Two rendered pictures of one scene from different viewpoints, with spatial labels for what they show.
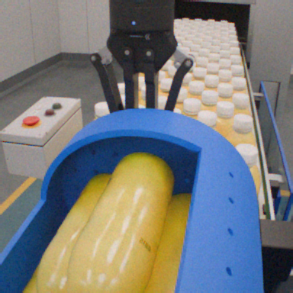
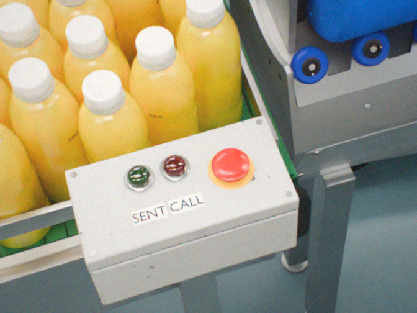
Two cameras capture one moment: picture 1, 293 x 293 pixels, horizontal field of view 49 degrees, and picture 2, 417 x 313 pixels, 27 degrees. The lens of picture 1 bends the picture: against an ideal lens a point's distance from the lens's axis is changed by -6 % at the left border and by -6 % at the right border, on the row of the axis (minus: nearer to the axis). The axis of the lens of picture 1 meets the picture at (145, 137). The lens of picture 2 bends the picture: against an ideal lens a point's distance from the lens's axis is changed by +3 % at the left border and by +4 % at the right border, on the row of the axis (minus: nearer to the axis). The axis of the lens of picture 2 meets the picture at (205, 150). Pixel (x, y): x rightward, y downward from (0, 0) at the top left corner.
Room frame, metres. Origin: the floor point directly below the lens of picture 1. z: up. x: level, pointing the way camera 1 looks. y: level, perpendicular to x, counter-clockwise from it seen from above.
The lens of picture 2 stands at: (0.79, 0.60, 1.78)
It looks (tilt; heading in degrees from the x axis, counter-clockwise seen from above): 58 degrees down; 247
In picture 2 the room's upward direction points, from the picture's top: 7 degrees counter-clockwise
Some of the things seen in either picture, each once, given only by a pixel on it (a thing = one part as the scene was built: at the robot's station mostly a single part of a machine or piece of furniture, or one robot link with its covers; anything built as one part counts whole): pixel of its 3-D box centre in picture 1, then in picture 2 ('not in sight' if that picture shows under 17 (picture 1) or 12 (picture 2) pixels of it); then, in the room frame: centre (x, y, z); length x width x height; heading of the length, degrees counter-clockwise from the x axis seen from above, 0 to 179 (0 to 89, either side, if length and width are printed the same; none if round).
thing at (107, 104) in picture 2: (104, 108); (102, 90); (0.67, 0.09, 1.10); 0.04 x 0.04 x 0.02
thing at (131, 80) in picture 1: (131, 87); not in sight; (0.40, 0.02, 1.25); 0.04 x 0.01 x 0.11; 168
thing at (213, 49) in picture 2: not in sight; (210, 66); (0.53, 0.05, 1.00); 0.07 x 0.07 x 0.20
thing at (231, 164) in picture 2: (30, 120); (230, 166); (0.61, 0.24, 1.11); 0.04 x 0.04 x 0.01
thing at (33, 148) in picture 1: (45, 133); (184, 208); (0.66, 0.22, 1.05); 0.20 x 0.10 x 0.10; 168
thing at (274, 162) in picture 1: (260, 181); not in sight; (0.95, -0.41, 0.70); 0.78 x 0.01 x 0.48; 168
